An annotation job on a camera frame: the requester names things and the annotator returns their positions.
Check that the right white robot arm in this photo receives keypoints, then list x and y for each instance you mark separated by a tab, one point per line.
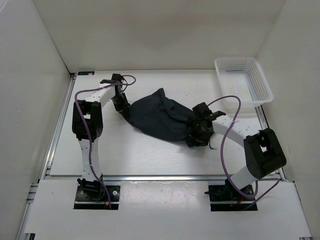
263	152

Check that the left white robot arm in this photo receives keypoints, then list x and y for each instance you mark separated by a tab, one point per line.
87	125

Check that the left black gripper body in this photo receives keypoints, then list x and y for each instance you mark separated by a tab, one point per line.
120	102

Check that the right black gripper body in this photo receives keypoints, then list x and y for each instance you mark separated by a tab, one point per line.
198	132

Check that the white plastic perforated basket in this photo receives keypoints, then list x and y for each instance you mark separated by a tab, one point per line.
243	77

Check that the small blue label sticker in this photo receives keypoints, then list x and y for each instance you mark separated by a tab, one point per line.
86	73

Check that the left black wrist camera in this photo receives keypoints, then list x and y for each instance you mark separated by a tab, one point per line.
117	78

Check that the aluminium frame rail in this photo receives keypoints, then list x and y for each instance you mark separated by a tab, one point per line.
47	162

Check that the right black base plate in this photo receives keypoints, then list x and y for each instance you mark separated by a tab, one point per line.
223	199

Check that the dark navy shorts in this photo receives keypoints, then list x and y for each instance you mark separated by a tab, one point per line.
160	117

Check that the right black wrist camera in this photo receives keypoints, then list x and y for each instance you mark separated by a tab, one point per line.
201	110

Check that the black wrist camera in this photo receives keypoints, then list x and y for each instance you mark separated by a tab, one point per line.
201	110
117	78

